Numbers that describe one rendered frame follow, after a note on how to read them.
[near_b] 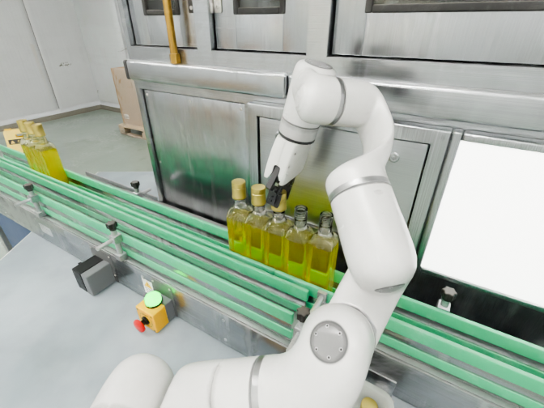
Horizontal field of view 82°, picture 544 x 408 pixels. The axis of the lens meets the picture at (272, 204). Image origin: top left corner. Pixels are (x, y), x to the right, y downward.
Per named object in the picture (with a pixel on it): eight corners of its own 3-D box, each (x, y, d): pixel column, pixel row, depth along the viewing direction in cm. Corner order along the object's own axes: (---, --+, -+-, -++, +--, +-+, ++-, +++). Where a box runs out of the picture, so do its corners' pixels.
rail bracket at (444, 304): (444, 319, 75) (462, 278, 68) (441, 340, 70) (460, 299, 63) (427, 312, 77) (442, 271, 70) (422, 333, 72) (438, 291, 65)
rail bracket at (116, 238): (130, 258, 94) (119, 222, 87) (108, 273, 89) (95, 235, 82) (121, 254, 96) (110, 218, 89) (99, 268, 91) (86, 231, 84)
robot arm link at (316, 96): (370, 90, 46) (313, 82, 43) (344, 151, 53) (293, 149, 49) (328, 58, 57) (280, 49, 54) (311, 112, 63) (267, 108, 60)
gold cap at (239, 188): (245, 200, 76) (244, 184, 74) (231, 200, 76) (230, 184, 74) (247, 193, 79) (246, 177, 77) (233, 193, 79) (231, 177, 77)
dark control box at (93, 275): (116, 282, 103) (109, 262, 99) (94, 298, 97) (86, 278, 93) (101, 273, 107) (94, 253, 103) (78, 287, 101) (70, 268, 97)
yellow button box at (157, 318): (176, 316, 91) (172, 299, 87) (156, 336, 85) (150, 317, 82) (159, 307, 94) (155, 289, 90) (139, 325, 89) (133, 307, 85)
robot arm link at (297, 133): (297, 106, 64) (293, 119, 66) (274, 116, 58) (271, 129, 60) (329, 121, 62) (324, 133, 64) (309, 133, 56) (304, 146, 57)
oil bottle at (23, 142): (57, 183, 137) (32, 119, 123) (44, 188, 133) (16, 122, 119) (50, 180, 140) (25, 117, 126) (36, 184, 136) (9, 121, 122)
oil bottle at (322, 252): (332, 297, 81) (341, 229, 70) (323, 312, 76) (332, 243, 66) (312, 289, 83) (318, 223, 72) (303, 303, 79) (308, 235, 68)
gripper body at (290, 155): (295, 115, 66) (282, 160, 72) (268, 127, 58) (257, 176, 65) (325, 129, 63) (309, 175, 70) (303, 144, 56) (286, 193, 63)
